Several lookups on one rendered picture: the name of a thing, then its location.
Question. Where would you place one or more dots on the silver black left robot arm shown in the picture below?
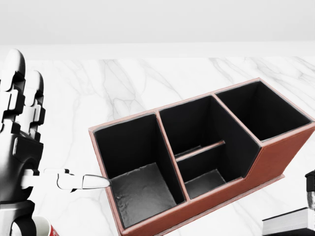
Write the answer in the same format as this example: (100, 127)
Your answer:
(14, 216)

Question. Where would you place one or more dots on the red-brown desk caddy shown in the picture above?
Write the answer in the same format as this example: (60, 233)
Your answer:
(197, 157)

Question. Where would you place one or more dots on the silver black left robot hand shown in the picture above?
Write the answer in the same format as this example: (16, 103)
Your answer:
(23, 157)

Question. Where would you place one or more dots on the red and white mug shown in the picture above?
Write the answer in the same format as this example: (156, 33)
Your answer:
(45, 227)

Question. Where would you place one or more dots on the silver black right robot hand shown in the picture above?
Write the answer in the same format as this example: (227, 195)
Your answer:
(310, 186)

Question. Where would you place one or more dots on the black book with white pages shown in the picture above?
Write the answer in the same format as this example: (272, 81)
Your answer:
(290, 221)

